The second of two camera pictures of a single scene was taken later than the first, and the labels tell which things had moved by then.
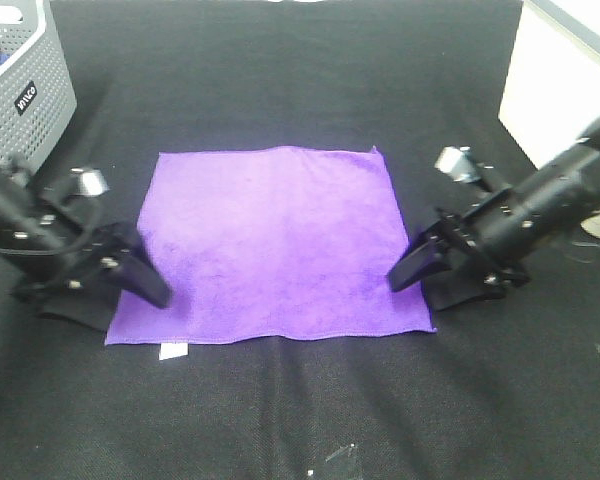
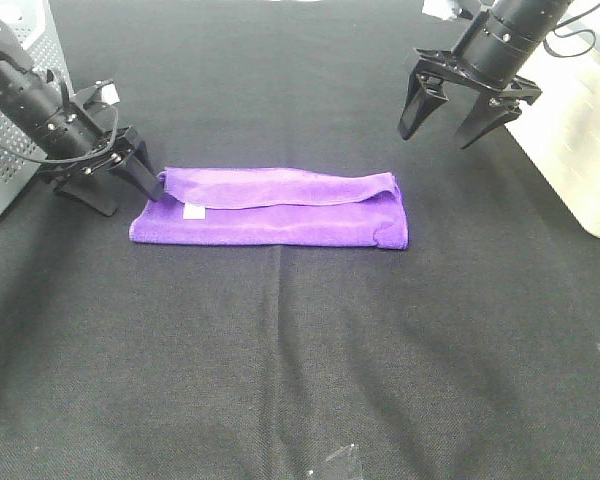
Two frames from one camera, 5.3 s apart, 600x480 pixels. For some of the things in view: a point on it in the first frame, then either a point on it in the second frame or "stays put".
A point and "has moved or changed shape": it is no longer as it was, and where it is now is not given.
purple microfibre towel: [264, 243] has moved or changed shape
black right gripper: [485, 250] to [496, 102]
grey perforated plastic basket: [27, 103] stays put
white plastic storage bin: [563, 65] stays put
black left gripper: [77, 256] to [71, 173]
